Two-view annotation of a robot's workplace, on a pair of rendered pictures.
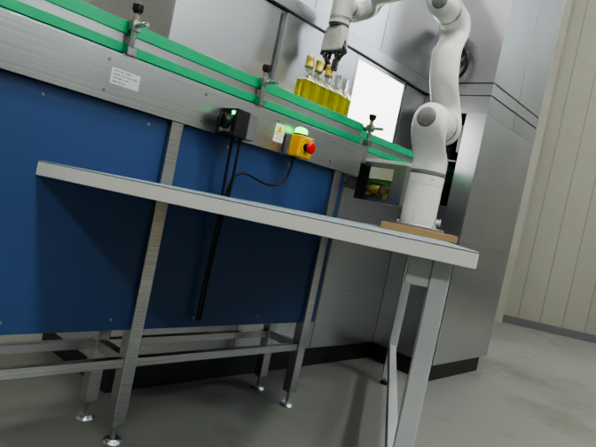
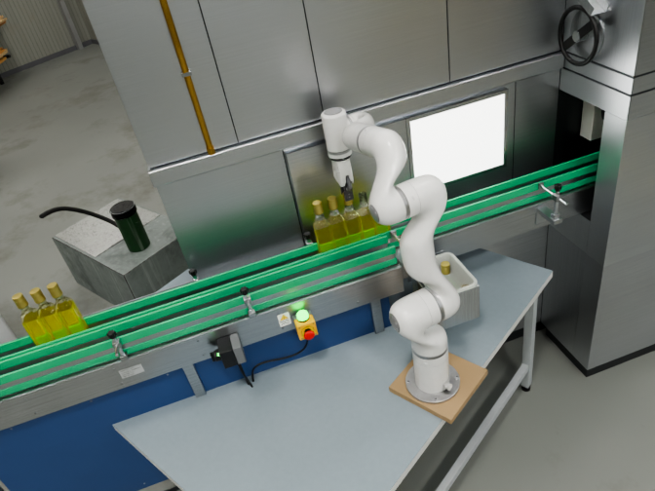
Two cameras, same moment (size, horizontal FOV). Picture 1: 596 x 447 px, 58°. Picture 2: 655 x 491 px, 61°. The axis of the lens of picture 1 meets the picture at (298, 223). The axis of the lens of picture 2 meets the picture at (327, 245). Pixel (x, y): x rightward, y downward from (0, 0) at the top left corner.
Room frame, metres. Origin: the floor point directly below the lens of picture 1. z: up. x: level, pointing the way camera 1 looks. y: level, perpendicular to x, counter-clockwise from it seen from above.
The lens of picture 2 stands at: (0.68, -0.98, 2.38)
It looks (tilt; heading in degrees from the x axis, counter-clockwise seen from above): 36 degrees down; 37
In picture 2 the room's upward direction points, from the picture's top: 12 degrees counter-clockwise
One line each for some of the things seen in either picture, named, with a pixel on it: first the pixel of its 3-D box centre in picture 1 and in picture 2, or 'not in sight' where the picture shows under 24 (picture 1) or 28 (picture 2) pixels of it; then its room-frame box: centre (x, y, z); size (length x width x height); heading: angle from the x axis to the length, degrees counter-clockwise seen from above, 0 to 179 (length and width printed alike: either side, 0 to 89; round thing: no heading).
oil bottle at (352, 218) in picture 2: (321, 109); (353, 232); (2.14, 0.00, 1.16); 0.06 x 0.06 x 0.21; 47
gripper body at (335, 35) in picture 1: (336, 38); (342, 167); (2.14, 0.00, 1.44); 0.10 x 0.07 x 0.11; 47
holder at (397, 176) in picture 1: (385, 184); (441, 287); (2.20, -0.32, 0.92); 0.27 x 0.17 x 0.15; 48
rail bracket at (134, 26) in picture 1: (138, 30); (118, 351); (1.34, 0.48, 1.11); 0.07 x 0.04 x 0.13; 48
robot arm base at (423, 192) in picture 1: (421, 201); (431, 364); (1.87, -0.41, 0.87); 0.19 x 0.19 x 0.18
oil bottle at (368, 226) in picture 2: (330, 113); (367, 228); (2.18, -0.04, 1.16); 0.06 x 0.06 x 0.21; 48
